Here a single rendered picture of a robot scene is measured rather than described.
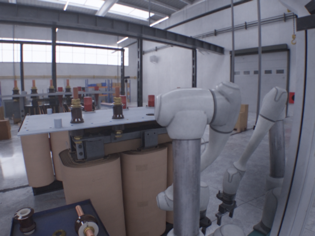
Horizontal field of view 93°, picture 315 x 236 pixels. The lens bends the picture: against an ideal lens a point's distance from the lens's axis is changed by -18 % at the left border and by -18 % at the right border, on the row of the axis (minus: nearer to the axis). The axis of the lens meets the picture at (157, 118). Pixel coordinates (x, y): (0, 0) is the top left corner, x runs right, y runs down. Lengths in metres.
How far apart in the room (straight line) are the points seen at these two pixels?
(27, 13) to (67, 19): 1.73
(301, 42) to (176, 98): 0.43
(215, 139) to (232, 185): 0.53
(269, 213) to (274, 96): 0.65
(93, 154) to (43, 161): 1.73
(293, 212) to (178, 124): 0.50
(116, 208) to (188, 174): 0.90
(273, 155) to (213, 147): 0.60
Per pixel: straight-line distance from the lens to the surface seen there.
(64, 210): 1.18
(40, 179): 2.96
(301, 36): 0.67
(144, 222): 1.67
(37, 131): 0.98
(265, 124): 1.07
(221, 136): 0.72
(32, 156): 2.84
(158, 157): 1.44
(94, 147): 1.20
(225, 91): 0.64
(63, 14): 9.71
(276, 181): 1.32
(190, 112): 0.58
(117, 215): 1.47
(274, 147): 1.26
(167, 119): 0.58
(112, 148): 1.36
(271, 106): 1.05
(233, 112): 0.67
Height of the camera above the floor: 1.54
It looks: 9 degrees down
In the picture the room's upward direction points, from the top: straight up
